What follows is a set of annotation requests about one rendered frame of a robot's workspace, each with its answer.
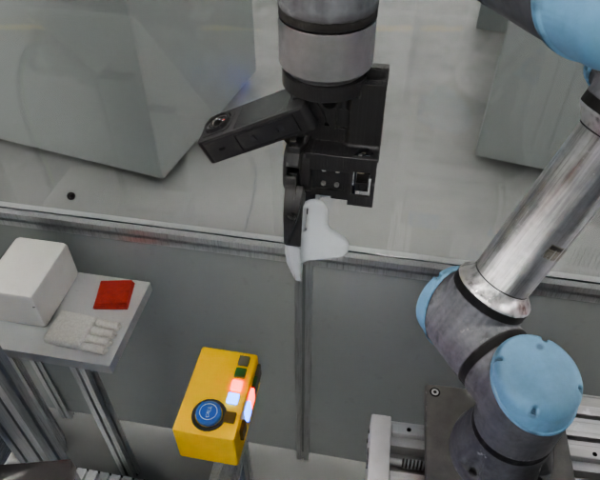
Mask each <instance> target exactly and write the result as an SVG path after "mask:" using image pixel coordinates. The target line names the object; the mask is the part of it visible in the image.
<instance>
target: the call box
mask: <svg viewBox="0 0 600 480"><path fill-rule="evenodd" d="M240 355H244V356H249V357H250V362H249V365H248V366H247V367H244V366H238V360H239V357H240ZM257 365H258V357H257V355H255V354H249V353H243V352H237V351H230V350H219V349H213V348H206V347H204V348H202V349H201V352H200V355H199V357H198V360H197V363H196V366H195V368H194V371H193V374H192V377H191V379H190V383H189V386H188V388H187V391H186V394H185V397H184V399H183V402H182V405H181V408H180V410H179V412H178V415H177V418H176V420H175V423H174V426H173V429H172V430H173V434H174V437H175V440H176V443H177V447H178V449H179V452H180V455H182V456H186V457H191V458H196V459H202V460H207V461H212V462H218V463H223V464H229V465H234V466H237V465H238V464H239V462H240V458H241V454H242V450H243V447H244V444H245V440H246V437H247V433H248V429H249V425H250V420H251V416H252V412H253V408H254V404H255V400H256V396H257V393H258V390H259V386H260V382H259V384H258V389H257V392H256V395H255V400H254V403H253V407H252V409H251V415H250V420H249V422H246V423H247V432H246V435H245V439H244V441H243V440H241V439H240V433H239V430H240V427H241V423H242V420H243V419H245V420H246V418H245V408H246V405H247V402H248V401H249V400H248V399H249V395H250V389H251V385H252V381H253V378H254V376H255V372H256V368H257ZM236 368H244V369H247V373H246V376H245V379H241V378H235V377H234V373H235V370H236ZM233 379H234V380H240V381H243V386H242V389H241V391H235V390H230V386H231V382H232V380H233ZM229 392H233V393H239V395H240V396H239V399H238V403H237V405H233V404H228V403H227V402H226V401H227V398H228V394H229ZM206 401H214V402H216V403H217V404H219V405H220V407H221V411H222V417H221V419H220V421H219V422H218V423H217V424H215V425H214V426H211V427H204V426H202V425H200V424H199V423H198V421H197V419H196V415H195V413H196V410H197V408H198V406H199V405H200V404H201V403H202V402H206ZM226 411H232V412H236V413H237V415H236V418H235V422H234V424H229V423H224V422H223V419H224V416H225V412H226Z"/></svg>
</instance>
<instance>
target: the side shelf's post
mask: <svg viewBox="0 0 600 480"><path fill-rule="evenodd" d="M70 370H71V372H72V374H73V376H74V378H75V380H76V382H77V384H78V386H79V388H80V391H81V392H82V394H83V396H84V398H85V400H86V402H87V404H88V406H89V408H90V411H91V413H92V415H93V417H94V419H95V421H96V423H97V425H98V427H99V429H100V431H101V433H102V435H103V437H104V439H105V441H106V443H107V445H108V447H109V449H110V452H111V454H112V456H113V458H114V460H115V462H116V464H117V467H118V469H119V470H120V472H121V474H122V475H124V476H128V477H133V478H137V475H138V473H139V471H140V469H139V467H138V464H137V462H136V460H135V457H134V455H133V453H132V450H131V448H130V444H129V442H128V440H127V438H126V435H125V433H124V432H123V429H122V427H121V425H120V422H119V420H118V418H117V415H116V413H115V411H114V408H113V406H112V404H111V401H110V399H109V397H108V394H107V392H106V390H105V387H104V385H103V383H102V380H101V378H100V376H99V373H98V371H94V370H83V369H78V368H72V367H70Z"/></svg>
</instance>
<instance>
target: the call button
mask: <svg viewBox="0 0 600 480"><path fill-rule="evenodd" d="M195 415H196V419H197V421H198V423H199V424H200V425H202V426H204V427H211V426H214V425H215V424H217V423H218V422H219V421H220V419H221V417H222V411H221V407H220V405H219V404H217V403H216V402H214V401H206V402H202V403H201V404H200V405H199V406H198V408H197V410H196V413H195Z"/></svg>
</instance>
